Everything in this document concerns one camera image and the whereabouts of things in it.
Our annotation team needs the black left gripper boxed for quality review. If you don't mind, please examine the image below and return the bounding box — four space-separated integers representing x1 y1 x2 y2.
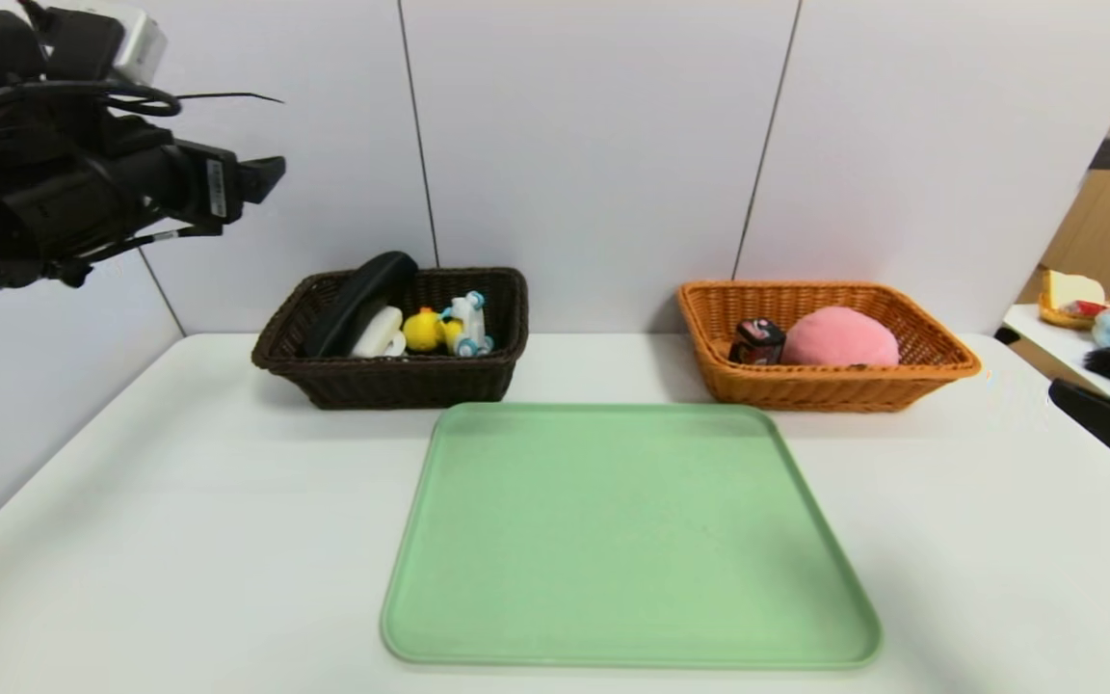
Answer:
108 138 286 227

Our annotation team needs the black pouch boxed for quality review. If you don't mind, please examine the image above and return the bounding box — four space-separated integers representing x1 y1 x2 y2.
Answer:
304 251 419 359

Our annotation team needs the white soap bar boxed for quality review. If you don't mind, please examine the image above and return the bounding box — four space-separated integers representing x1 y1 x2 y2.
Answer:
351 306 405 360

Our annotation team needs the yellow duck scooter toy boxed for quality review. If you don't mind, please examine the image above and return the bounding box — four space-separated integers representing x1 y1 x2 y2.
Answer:
402 292 495 360

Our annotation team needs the black red gum box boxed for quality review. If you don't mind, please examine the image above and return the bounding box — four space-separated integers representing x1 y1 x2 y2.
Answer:
728 318 787 366

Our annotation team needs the pink plush peach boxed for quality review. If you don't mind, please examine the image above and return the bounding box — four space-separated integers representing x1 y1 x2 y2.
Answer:
781 307 901 368

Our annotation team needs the dark brown wicker basket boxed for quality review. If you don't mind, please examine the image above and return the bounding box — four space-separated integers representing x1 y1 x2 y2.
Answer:
251 267 529 410

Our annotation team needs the orange wicker basket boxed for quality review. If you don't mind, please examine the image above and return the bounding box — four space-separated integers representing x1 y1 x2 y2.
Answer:
676 280 982 414

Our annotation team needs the light green plastic tray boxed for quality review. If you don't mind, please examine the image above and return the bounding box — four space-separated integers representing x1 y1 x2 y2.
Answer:
381 403 883 668

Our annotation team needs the white side table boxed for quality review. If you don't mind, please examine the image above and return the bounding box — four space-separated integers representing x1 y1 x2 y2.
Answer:
1000 305 1110 421

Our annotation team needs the small yellow bowl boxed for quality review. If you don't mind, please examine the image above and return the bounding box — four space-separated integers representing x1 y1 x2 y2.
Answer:
1038 301 1096 334

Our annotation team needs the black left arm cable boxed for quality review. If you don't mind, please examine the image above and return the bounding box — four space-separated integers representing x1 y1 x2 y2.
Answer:
0 79 228 266

